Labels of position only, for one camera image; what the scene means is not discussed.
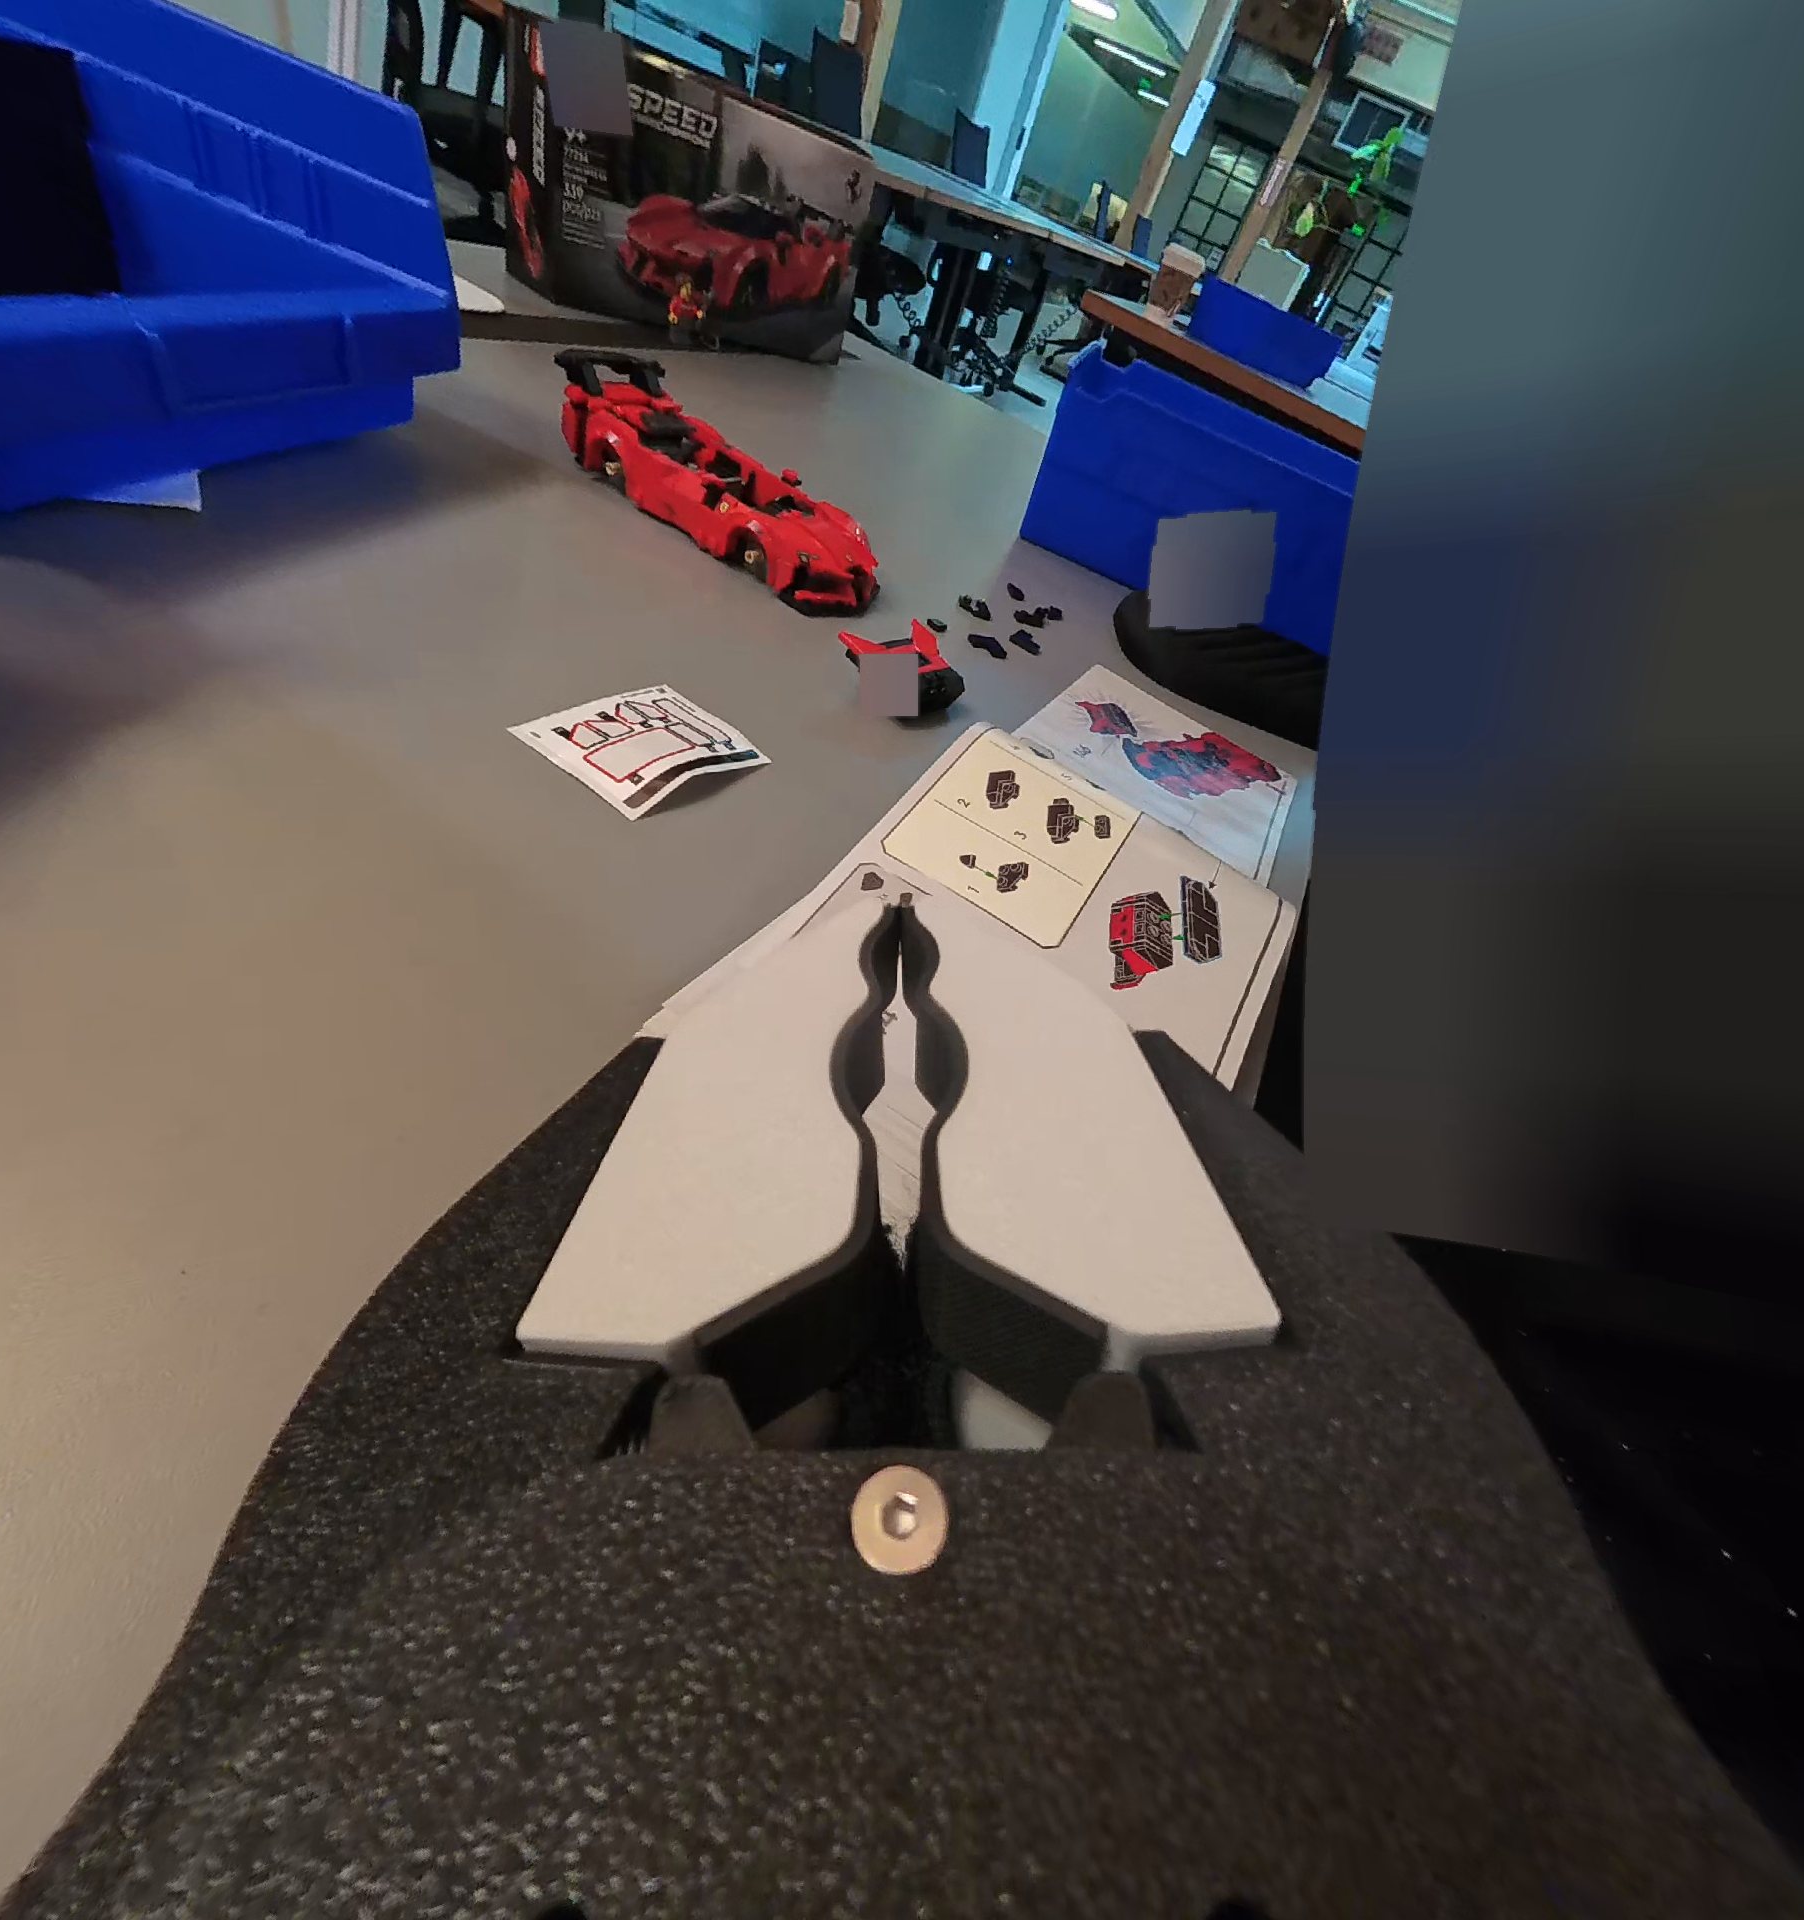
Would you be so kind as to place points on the lego sticker sheet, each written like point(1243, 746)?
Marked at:
point(646, 766)

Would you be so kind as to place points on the black egg-crate foam pad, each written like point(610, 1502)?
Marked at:
point(1233, 676)

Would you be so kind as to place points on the red lego sports car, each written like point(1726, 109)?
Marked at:
point(693, 480)

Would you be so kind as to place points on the cluster of small black lego pieces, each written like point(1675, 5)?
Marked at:
point(1014, 639)

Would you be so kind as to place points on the green potted plant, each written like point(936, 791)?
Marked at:
point(1352, 179)

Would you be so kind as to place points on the lego set cardboard box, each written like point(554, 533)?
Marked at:
point(661, 225)

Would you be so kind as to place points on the black bin divider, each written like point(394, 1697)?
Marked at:
point(17, 165)

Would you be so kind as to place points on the red lego subassembly with clear piece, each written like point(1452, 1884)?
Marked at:
point(941, 681)

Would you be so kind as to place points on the blue plastic storage bin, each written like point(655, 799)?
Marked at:
point(1262, 330)
point(1127, 466)
point(242, 271)

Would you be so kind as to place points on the wooden pillar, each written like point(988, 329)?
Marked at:
point(1188, 104)

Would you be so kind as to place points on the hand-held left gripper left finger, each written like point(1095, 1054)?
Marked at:
point(693, 1184)

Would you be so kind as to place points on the lego instruction booklet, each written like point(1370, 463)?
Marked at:
point(1217, 989)

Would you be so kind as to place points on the long wooden office desk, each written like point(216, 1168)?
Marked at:
point(992, 201)

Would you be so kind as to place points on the white paper sheet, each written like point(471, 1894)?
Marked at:
point(166, 492)

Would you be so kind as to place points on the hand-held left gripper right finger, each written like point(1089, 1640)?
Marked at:
point(1097, 1184)

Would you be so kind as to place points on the paper coffee cup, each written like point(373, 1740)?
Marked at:
point(1180, 286)

